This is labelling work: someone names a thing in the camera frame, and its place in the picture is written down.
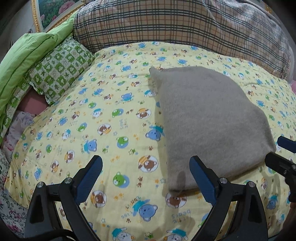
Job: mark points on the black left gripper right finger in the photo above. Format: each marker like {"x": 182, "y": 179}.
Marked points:
{"x": 248, "y": 221}

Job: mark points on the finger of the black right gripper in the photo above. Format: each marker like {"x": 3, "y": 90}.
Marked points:
{"x": 287, "y": 144}
{"x": 285, "y": 168}

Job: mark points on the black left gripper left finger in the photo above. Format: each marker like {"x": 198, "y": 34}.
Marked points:
{"x": 54, "y": 212}

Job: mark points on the beige brown knit sweater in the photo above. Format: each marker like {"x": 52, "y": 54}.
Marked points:
{"x": 207, "y": 114}

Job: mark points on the white floral bedsheet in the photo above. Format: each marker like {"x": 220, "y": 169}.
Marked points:
{"x": 13, "y": 214}

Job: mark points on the pink cloth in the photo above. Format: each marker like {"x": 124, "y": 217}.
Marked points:
{"x": 33, "y": 103}

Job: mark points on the yellow bear print blanket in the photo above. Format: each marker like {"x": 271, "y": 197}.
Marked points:
{"x": 113, "y": 111}

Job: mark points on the plaid beige quilt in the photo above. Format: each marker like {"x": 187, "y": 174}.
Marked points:
{"x": 237, "y": 29}

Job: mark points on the green checkered pillow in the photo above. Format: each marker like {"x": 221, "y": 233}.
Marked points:
{"x": 50, "y": 77}

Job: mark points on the plain green pillow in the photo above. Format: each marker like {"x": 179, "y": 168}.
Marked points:
{"x": 25, "y": 52}

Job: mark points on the framed landscape painting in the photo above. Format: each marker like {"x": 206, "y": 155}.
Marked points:
{"x": 47, "y": 14}

